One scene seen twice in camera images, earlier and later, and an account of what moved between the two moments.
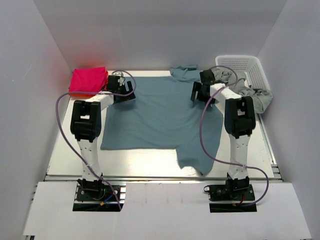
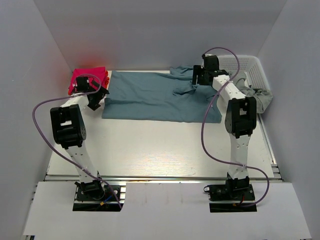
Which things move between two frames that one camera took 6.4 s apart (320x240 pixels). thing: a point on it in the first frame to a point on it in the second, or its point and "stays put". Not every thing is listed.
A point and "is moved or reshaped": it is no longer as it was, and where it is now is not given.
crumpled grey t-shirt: [236, 81] stays put
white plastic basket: [248, 65] stays put
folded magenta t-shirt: [87, 80] stays put
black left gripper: [129, 86] to [101, 93]
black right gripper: [197, 87] to [197, 70]
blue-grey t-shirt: [162, 115] is moved or reshaped
